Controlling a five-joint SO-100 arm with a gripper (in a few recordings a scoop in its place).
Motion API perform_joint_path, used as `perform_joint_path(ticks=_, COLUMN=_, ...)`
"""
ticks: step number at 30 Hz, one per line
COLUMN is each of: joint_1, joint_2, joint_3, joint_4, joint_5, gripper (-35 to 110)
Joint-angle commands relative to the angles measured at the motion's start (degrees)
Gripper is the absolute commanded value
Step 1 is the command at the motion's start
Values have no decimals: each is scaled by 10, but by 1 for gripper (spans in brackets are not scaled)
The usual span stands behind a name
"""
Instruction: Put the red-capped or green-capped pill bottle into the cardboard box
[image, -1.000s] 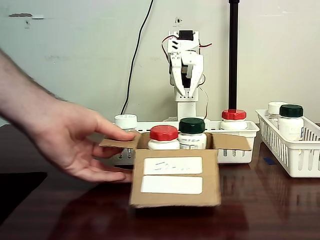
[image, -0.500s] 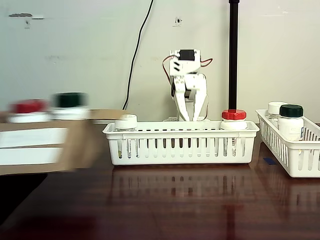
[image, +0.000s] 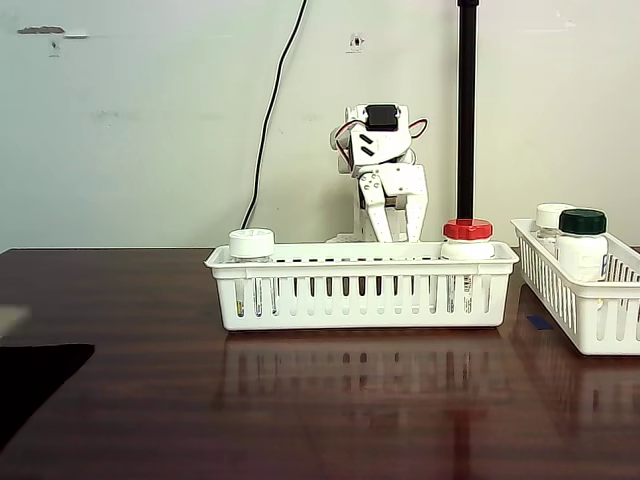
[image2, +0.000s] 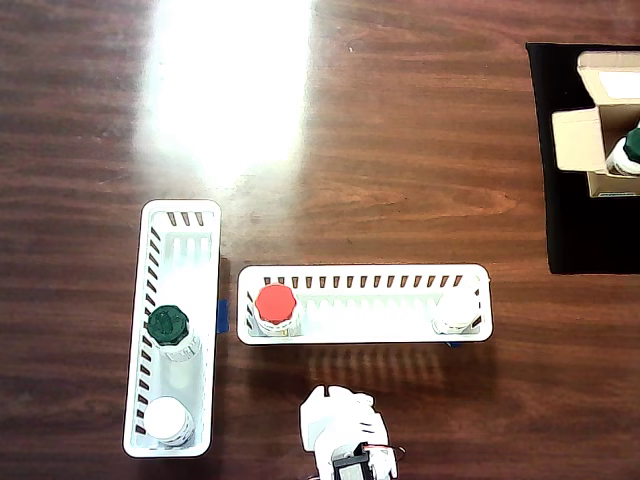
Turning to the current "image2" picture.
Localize red-capped bottle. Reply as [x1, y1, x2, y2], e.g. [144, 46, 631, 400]
[248, 283, 302, 337]

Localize white plastic basket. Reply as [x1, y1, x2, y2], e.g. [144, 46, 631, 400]
[122, 198, 223, 459]
[235, 263, 495, 346]

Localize white-capped bottle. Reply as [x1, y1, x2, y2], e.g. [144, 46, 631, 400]
[142, 395, 196, 447]
[430, 289, 482, 336]

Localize cardboard box with white labels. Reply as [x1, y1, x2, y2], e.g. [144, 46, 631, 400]
[551, 51, 640, 200]

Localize black mat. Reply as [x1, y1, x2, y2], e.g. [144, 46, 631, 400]
[525, 42, 640, 275]

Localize green-capped bottle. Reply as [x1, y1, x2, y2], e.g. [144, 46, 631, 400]
[145, 304, 202, 362]
[604, 119, 640, 177]

